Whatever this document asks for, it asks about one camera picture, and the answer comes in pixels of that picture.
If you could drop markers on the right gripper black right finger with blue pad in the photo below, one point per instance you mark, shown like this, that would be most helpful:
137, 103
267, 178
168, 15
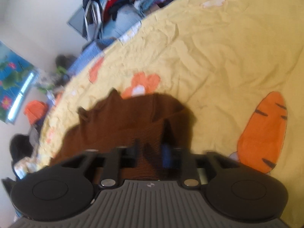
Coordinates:
230, 188

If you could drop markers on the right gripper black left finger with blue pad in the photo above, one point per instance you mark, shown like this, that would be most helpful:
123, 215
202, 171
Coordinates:
68, 188

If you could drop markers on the brown knitted sweater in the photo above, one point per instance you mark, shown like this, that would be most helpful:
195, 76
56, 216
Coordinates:
152, 120

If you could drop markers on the pile of mixed clothes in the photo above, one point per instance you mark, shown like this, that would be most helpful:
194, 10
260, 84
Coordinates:
110, 19

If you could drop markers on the black chair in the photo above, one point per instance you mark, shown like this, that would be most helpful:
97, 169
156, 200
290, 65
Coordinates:
20, 147

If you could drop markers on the orange cloth bundle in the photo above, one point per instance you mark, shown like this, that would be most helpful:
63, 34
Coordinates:
35, 110

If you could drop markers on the blue lotus window blind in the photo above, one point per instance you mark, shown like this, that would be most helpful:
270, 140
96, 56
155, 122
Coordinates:
16, 75

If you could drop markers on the dark green bag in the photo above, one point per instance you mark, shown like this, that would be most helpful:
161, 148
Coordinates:
64, 62

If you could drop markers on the yellow floral bed quilt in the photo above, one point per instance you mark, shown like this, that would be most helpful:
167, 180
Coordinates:
218, 57

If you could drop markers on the blue quilted blanket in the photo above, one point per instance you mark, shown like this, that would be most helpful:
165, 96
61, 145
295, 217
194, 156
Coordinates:
92, 50

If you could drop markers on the grey framed wall panel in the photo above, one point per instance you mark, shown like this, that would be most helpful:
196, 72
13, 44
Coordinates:
76, 22

